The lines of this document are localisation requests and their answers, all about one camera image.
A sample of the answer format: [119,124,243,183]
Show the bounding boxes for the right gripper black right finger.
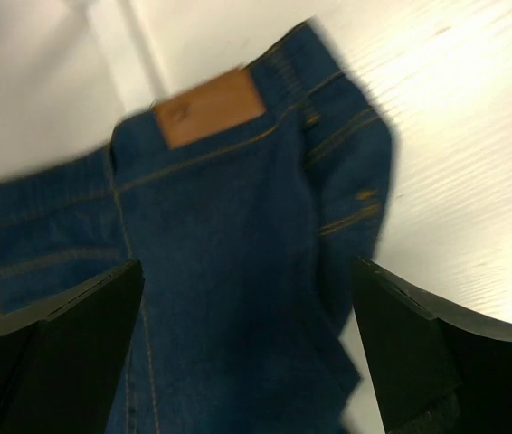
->
[352,259,512,433]

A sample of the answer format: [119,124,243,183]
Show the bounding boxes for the dark blue denim trousers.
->
[0,22,393,433]

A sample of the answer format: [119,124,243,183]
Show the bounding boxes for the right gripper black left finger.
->
[0,259,144,433]

